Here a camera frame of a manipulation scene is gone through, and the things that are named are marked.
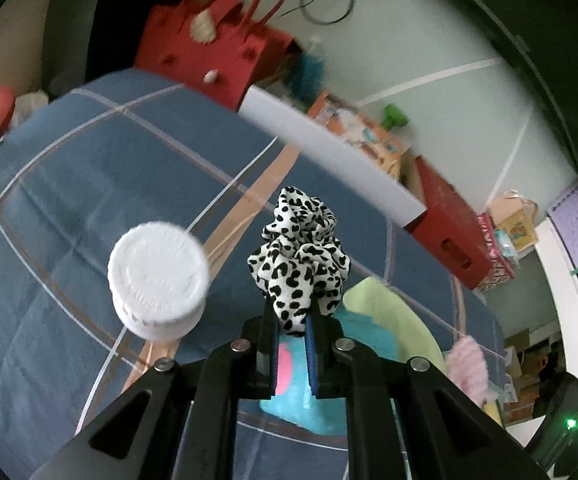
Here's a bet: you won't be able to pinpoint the red patterned gift box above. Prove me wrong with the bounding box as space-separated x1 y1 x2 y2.
476 212 515 292

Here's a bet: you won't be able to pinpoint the green toy dumbbell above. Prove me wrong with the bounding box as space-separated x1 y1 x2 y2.
381 103 409 131

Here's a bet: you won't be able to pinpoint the pink fuzzy scrunchie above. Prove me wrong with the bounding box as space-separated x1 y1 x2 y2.
446 336 489 408

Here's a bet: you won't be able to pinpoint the blue plaid bed sheet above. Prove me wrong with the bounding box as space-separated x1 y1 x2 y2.
0 70 505 479

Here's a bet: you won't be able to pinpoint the orange illustrated toy box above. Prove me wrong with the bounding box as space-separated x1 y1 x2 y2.
307 92 408 181

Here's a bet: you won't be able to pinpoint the white foam board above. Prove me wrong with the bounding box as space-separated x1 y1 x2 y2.
238 86 426 228

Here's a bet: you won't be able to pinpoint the green yellow scouring sponge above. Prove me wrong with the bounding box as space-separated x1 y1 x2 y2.
482 401 503 427

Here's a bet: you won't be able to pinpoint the red felt handbag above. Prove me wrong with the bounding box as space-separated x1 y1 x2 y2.
135 0 301 110

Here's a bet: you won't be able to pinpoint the red cardboard box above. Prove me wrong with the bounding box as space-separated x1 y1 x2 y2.
403 155 492 289

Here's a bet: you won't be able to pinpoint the white capped pill bottle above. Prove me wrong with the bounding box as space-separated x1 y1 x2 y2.
106 221 211 342

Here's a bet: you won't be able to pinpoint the black white leopard scrunchie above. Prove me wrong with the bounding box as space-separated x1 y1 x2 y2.
247 186 351 337

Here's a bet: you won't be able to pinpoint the light green cloth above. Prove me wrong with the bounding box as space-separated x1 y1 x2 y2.
343 278 446 373

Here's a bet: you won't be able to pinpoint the yellow gift box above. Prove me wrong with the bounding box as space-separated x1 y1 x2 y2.
488 190 539 252

